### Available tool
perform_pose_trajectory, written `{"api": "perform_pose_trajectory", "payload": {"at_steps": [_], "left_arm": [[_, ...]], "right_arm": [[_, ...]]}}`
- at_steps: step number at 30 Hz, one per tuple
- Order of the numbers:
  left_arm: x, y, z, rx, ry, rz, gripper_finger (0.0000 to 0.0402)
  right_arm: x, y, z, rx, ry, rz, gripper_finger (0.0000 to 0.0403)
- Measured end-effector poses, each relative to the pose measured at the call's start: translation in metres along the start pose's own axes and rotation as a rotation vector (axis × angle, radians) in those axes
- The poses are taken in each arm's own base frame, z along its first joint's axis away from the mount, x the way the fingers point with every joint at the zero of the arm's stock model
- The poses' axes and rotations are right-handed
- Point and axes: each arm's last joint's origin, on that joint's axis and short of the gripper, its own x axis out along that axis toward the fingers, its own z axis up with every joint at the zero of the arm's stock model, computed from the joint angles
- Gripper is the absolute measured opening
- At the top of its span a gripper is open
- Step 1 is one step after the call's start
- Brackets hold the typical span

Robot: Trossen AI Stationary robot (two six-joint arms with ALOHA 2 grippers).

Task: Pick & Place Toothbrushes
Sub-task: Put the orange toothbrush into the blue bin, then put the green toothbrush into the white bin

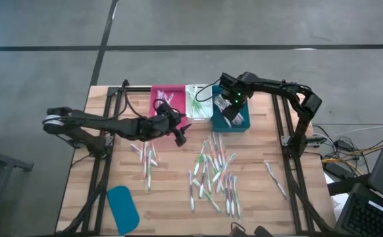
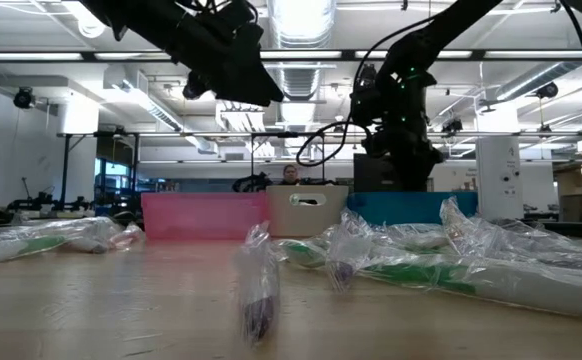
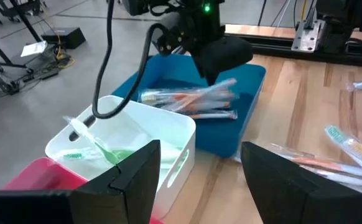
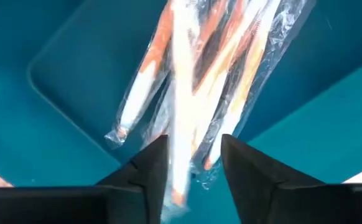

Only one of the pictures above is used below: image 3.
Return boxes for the pink plastic bin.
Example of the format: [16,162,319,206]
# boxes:
[2,157,166,224]

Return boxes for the white floor paper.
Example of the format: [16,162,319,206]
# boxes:
[21,40,49,58]

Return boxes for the white plastic bin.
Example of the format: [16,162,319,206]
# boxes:
[45,95,197,218]

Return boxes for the teal plastic bin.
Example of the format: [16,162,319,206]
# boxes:
[111,53,267,159]

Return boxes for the yellow floor cable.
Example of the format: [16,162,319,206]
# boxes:
[299,0,309,21]

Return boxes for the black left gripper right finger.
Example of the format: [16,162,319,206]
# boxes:
[241,141,362,224]

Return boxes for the black box on floor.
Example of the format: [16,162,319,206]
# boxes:
[40,27,87,50]

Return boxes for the white floor cable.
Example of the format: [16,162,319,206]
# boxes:
[276,0,292,28]

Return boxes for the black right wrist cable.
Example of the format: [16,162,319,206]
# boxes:
[91,0,171,120]

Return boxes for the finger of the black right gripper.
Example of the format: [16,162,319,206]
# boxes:
[194,35,254,87]

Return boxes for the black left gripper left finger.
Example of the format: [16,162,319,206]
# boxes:
[0,139,162,224]

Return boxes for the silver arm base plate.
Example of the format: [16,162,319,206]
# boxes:
[291,19,322,54]

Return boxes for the black floor stand legs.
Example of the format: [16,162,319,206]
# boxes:
[0,0,47,121]

